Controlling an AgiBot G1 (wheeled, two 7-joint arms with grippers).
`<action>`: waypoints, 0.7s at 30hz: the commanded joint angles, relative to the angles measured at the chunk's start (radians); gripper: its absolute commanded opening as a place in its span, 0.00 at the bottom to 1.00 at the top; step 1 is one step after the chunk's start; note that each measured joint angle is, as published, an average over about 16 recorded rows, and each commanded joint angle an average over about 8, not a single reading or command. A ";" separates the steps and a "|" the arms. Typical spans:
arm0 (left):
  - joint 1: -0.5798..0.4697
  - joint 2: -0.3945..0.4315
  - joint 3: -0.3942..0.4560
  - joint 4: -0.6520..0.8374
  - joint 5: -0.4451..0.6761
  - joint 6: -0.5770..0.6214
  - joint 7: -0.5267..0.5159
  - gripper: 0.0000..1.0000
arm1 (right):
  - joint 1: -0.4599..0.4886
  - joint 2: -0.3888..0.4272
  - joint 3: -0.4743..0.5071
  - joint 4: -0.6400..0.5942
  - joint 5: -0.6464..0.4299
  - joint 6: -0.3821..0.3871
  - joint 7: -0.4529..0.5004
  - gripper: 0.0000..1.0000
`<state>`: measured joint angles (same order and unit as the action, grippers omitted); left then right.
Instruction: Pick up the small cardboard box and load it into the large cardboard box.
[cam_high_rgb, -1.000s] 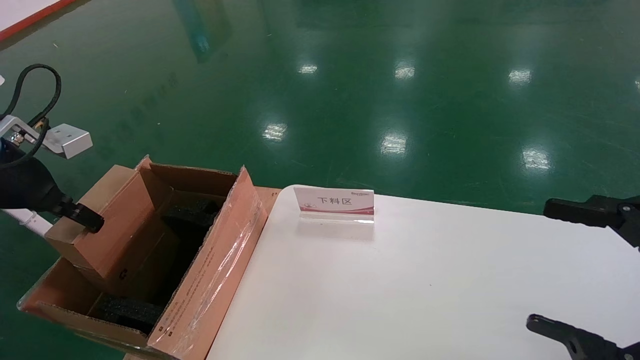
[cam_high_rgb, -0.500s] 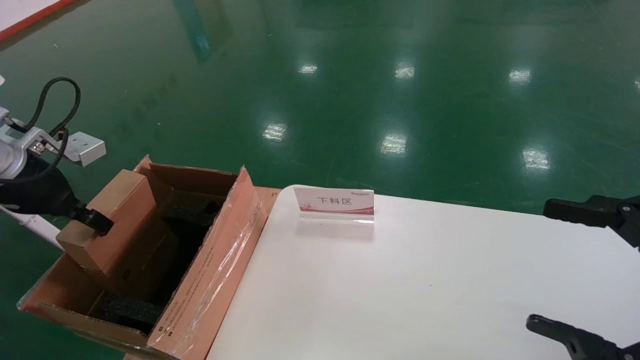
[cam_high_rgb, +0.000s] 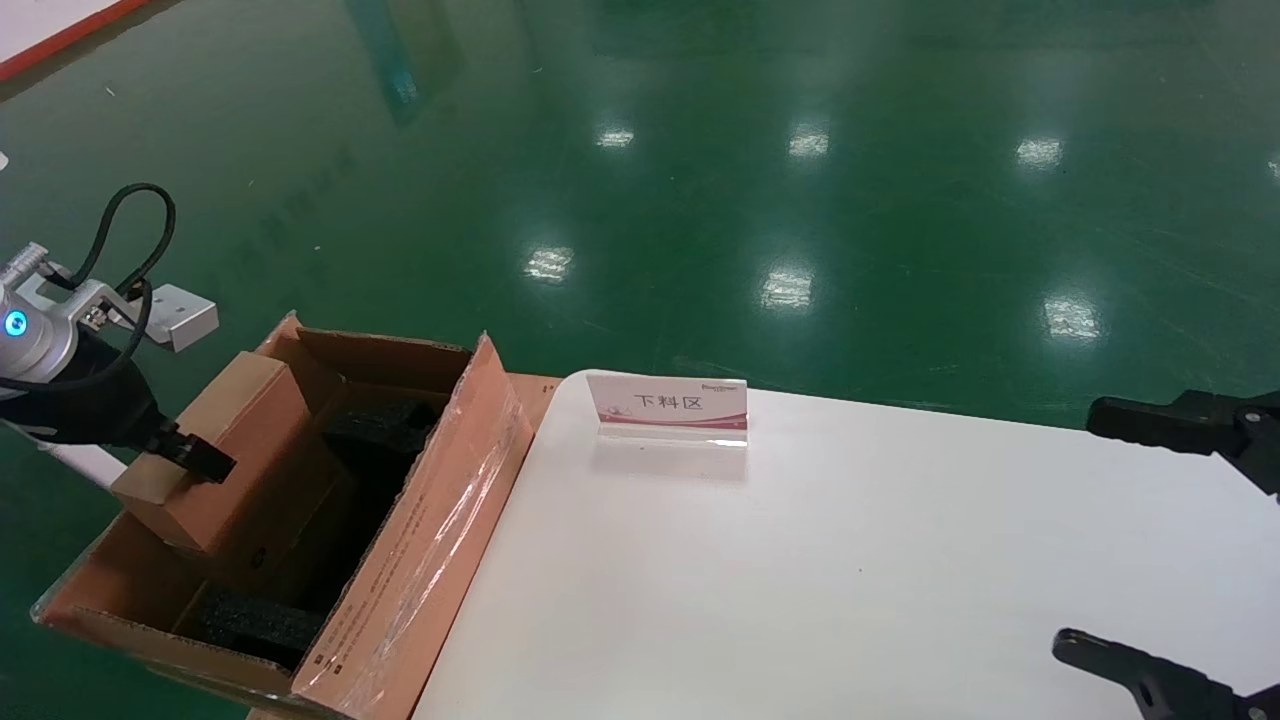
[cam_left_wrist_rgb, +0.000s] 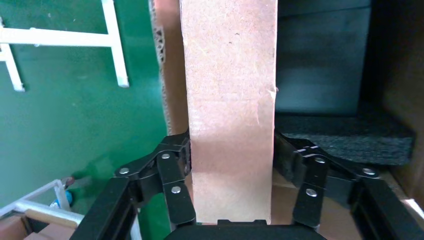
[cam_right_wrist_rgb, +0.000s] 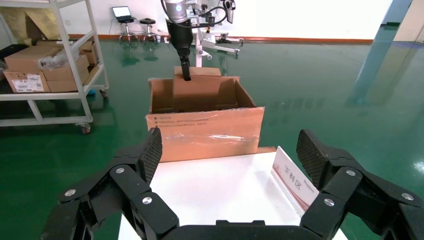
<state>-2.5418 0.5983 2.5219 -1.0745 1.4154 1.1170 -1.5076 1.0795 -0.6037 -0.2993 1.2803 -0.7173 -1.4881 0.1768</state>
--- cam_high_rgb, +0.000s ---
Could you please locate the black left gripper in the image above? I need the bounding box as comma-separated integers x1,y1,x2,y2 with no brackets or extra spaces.
0,335,238,486

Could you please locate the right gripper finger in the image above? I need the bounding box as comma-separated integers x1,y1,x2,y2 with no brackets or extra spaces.
1052,628,1280,720
1087,388,1280,496

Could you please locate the small cardboard box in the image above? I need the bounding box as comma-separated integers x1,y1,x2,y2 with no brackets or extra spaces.
110,350,321,558

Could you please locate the large open cardboard box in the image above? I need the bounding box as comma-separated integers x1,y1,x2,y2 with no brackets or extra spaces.
30,310,561,720

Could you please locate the white bar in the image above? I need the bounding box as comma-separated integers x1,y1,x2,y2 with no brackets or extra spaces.
40,438,129,493

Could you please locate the black foam insert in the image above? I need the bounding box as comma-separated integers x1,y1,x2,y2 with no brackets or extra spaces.
320,400,446,476
188,585,333,673

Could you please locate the white pink acrylic sign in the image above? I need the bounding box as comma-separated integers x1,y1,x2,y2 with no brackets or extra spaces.
585,372,749,448

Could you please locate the black cable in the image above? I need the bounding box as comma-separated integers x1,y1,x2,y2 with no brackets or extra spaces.
0,278,154,393
55,183,179,298

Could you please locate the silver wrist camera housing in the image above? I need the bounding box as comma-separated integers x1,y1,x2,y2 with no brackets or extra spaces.
148,284,219,353

